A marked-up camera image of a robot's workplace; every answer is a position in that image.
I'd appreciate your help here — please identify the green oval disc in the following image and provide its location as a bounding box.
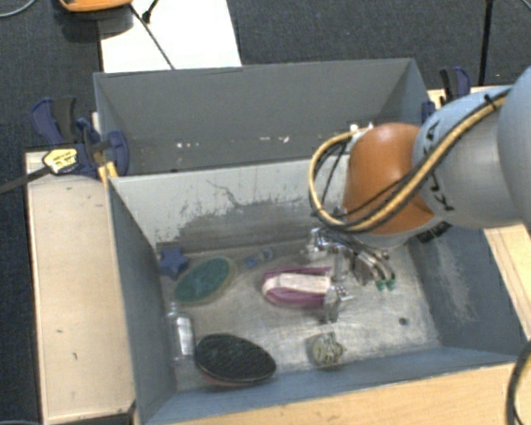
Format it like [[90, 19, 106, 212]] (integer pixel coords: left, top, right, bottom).
[[170, 254, 241, 309]]

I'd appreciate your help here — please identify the clear plastic bottle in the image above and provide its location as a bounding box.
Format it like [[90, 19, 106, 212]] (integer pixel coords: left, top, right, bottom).
[[162, 298, 198, 365]]

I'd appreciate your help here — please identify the blue star-shaped toy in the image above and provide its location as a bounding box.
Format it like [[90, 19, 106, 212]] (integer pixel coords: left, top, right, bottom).
[[155, 244, 192, 281]]

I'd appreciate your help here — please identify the pale wood board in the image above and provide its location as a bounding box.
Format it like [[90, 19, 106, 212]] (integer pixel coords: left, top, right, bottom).
[[13, 142, 140, 425]]

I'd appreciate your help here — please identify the grey metal bin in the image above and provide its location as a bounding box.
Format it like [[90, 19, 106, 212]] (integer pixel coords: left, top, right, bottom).
[[91, 30, 531, 425]]

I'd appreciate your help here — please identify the black oval disc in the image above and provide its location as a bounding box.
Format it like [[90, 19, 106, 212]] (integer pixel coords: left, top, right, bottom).
[[191, 326, 280, 393]]

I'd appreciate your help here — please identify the olive crumpled lump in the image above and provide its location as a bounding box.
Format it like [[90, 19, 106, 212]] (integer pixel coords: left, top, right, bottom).
[[304, 329, 350, 372]]

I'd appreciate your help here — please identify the purple and white band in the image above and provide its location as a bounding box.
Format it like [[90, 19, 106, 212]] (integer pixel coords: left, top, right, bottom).
[[258, 261, 339, 315]]

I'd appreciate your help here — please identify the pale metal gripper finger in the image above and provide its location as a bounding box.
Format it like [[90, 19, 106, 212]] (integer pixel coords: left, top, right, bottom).
[[320, 281, 357, 325]]

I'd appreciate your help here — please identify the black cylinder on white bracket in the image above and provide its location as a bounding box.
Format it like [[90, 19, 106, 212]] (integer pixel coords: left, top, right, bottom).
[[415, 220, 454, 245]]

